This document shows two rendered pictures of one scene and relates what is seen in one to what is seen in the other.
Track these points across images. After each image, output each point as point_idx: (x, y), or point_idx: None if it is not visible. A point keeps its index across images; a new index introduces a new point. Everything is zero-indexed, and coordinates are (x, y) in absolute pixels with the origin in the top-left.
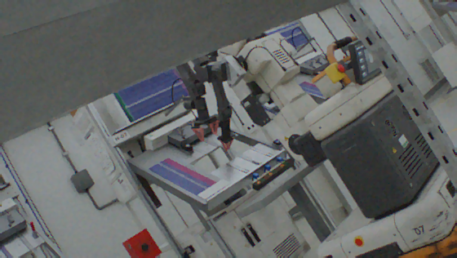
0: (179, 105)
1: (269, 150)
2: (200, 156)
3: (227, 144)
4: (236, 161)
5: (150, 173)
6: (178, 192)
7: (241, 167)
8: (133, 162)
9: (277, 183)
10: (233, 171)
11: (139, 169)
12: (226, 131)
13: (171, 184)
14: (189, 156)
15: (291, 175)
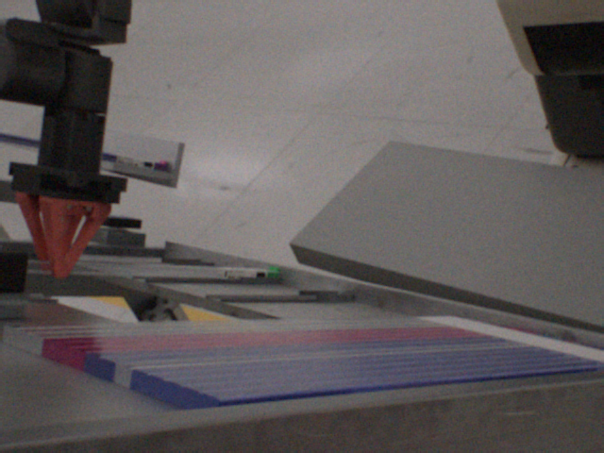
0: None
1: (131, 260)
2: (78, 310)
3: (103, 220)
4: (202, 291)
5: (337, 404)
6: (574, 409)
7: (282, 295)
8: (35, 433)
9: (460, 282)
10: (310, 307)
11: (191, 448)
12: (105, 126)
13: (522, 383)
14: (53, 320)
15: (539, 202)
